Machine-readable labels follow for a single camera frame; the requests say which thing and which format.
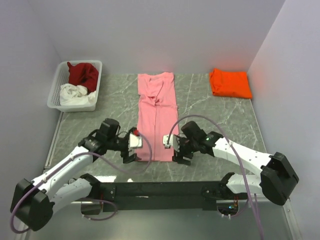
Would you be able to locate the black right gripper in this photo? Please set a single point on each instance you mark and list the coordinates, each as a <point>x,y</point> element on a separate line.
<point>179,158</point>

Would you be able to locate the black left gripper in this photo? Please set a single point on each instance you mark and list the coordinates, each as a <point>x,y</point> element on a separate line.
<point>129,159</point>

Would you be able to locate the pink t shirt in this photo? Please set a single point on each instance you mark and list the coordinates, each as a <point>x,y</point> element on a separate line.
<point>157,111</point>

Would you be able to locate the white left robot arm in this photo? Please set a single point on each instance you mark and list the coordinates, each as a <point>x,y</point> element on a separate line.
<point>35,202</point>

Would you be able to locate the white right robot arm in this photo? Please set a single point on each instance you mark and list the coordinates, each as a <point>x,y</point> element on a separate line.
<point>270,175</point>

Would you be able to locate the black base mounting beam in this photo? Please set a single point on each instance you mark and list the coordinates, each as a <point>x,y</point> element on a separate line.
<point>168,195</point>

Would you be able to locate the white t shirt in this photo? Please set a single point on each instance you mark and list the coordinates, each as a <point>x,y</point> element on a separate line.
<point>75,95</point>

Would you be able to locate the folded orange t shirt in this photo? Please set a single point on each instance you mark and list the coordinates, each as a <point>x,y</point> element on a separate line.
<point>230,84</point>

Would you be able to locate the dark red t shirt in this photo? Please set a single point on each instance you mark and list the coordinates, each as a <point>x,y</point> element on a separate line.
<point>84,74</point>

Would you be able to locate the white plastic laundry basket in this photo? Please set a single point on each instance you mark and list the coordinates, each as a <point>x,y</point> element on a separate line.
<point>61,77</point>

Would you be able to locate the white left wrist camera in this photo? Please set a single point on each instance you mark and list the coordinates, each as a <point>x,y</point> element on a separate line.
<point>135,141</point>

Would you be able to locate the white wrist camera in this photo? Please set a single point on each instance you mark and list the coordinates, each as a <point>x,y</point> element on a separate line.
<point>170,141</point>
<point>135,141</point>

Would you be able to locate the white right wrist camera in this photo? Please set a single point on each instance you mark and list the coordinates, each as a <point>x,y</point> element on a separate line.
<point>170,141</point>

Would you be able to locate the aluminium rail frame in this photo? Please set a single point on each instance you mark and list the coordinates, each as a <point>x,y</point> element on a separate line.
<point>228,212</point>

